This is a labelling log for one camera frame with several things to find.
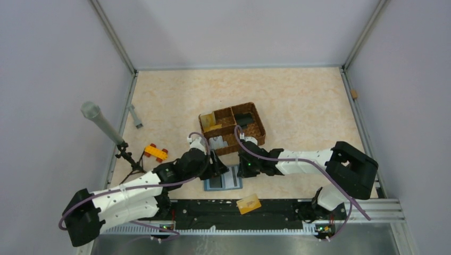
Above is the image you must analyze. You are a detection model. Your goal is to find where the black VIP card stack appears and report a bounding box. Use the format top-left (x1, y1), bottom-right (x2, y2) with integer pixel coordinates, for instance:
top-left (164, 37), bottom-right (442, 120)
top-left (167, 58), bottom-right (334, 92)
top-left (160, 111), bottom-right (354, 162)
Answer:
top-left (234, 113), bottom-right (255, 129)

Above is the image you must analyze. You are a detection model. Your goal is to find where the gold credit card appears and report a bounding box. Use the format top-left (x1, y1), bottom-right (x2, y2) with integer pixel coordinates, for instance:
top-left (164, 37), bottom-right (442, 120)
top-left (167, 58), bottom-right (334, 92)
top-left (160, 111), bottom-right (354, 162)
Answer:
top-left (236, 193), bottom-right (262, 215)

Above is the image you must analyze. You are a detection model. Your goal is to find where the yellow red toy car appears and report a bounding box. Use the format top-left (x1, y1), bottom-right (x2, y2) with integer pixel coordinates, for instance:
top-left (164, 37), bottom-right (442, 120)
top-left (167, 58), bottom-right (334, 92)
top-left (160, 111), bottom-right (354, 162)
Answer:
top-left (144, 143), bottom-right (168, 163)

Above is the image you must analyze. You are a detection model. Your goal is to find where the white blue card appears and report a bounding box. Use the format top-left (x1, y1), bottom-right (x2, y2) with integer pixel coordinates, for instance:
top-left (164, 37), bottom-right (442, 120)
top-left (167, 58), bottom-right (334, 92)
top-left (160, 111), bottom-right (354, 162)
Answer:
top-left (223, 165), bottom-right (243, 189)

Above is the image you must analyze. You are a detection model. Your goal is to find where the woven wicker tray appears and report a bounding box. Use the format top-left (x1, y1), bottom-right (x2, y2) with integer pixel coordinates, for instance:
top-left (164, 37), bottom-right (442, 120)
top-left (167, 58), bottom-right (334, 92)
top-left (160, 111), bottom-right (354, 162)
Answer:
top-left (198, 102), bottom-right (266, 156)

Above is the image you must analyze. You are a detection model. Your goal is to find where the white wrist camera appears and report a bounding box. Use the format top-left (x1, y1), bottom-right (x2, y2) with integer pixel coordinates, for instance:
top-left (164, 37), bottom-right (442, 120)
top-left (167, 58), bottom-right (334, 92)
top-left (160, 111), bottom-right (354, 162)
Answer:
top-left (239, 133), bottom-right (258, 145)
top-left (187, 137), bottom-right (207, 154)

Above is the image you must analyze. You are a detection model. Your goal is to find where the grey metal tube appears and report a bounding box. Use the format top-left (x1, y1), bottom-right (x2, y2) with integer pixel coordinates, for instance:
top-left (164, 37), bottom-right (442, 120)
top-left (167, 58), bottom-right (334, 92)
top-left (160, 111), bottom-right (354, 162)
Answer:
top-left (80, 101), bottom-right (124, 145)

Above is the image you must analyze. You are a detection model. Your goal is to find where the single black VIP card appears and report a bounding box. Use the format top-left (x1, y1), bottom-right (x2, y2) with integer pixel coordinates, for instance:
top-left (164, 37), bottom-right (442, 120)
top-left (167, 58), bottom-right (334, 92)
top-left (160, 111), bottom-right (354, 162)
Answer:
top-left (208, 176), bottom-right (223, 190)

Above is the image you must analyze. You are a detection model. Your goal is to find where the purple cable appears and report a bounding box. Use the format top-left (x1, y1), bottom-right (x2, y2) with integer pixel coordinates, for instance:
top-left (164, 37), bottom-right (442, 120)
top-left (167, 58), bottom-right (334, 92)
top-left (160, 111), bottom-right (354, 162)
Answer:
top-left (233, 125), bottom-right (371, 242)
top-left (58, 132), bottom-right (211, 242)

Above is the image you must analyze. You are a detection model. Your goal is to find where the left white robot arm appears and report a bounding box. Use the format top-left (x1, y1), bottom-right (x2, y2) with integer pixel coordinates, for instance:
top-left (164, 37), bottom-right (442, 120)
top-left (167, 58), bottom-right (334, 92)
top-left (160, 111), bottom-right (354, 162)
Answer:
top-left (59, 148), bottom-right (229, 247)

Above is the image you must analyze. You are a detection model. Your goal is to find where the black tube clamp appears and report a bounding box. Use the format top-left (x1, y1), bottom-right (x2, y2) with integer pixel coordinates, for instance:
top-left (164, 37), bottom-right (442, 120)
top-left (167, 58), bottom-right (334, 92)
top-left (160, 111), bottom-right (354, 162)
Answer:
top-left (115, 142), bottom-right (147, 184)

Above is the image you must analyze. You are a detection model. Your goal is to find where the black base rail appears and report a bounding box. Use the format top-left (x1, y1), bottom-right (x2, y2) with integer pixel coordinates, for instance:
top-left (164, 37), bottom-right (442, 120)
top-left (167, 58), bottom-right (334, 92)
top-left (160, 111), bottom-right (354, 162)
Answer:
top-left (162, 199), bottom-right (314, 230)

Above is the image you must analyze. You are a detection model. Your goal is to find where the small tan cork piece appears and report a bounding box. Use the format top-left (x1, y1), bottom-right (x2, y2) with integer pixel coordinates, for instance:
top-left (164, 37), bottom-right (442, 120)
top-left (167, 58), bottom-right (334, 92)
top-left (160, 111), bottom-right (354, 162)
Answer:
top-left (349, 89), bottom-right (358, 100)

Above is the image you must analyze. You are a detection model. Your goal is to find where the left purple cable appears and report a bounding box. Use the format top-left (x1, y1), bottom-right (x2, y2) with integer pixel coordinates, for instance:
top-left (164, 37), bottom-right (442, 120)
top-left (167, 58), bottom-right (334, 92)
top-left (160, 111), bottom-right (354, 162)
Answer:
top-left (58, 132), bottom-right (211, 242)

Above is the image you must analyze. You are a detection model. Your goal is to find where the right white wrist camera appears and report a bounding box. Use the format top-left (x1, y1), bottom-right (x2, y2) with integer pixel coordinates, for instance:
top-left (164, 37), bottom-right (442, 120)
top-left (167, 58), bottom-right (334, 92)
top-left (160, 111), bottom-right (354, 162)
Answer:
top-left (239, 133), bottom-right (258, 145)

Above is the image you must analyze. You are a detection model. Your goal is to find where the blue leather card holder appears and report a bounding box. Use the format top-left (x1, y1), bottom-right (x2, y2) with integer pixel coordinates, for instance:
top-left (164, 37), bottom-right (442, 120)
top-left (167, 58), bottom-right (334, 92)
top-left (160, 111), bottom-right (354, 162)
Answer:
top-left (204, 174), bottom-right (237, 192)

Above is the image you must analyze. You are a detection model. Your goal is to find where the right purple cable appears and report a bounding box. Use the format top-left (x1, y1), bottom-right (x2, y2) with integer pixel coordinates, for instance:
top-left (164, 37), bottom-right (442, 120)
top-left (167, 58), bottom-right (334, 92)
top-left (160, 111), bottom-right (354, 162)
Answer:
top-left (233, 125), bottom-right (371, 242)

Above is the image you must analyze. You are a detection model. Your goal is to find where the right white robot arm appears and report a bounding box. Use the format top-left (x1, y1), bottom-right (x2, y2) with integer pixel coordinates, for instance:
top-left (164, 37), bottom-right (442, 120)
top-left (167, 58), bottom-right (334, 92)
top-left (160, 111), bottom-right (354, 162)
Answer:
top-left (238, 139), bottom-right (379, 219)

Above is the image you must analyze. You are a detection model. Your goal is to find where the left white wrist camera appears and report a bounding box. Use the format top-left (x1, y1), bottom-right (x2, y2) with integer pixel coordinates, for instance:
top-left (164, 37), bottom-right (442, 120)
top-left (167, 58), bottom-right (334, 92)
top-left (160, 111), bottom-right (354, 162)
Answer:
top-left (187, 137), bottom-right (207, 154)

